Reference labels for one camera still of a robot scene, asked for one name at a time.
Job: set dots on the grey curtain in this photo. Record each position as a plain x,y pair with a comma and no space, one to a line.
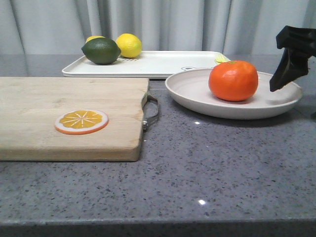
227,26

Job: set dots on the rear yellow lemon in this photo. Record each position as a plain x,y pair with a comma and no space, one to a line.
94,37

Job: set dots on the orange slice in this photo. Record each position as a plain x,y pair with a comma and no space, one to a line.
81,122

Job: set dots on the white round plate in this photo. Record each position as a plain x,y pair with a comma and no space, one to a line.
190,89

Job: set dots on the orange fruit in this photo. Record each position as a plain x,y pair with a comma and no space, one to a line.
234,80

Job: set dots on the wooden cutting board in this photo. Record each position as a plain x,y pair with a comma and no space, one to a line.
29,107

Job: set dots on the metal cutting board handle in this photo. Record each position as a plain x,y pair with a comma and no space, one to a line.
151,112

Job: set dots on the yellow lemon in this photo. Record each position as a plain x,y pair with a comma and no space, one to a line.
130,45
94,37

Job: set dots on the white rectangular tray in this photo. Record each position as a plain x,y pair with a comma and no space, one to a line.
149,64

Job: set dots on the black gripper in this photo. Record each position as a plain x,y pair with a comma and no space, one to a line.
299,43

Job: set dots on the yellow lemon slice pieces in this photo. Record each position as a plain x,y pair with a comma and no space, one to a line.
220,58

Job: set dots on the green lime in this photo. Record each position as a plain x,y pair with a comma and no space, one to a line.
102,51

